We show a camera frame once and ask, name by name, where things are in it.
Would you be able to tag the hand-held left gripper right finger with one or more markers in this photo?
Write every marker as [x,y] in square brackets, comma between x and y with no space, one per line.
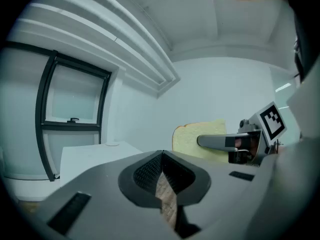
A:
[215,184]

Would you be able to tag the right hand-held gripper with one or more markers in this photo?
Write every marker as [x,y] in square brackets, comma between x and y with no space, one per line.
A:
[271,124]

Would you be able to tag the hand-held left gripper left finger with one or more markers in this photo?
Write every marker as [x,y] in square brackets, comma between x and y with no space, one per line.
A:
[105,184]

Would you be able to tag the yellow sponge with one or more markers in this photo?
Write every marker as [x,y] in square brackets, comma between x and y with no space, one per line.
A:
[187,136]

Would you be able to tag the white plate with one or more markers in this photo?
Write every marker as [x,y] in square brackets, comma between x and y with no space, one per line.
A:
[111,144]

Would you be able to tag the person's right hand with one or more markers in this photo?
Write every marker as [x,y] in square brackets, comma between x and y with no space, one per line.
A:
[255,146]

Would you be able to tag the black window frame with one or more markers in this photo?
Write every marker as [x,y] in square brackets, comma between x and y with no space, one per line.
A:
[41,109]

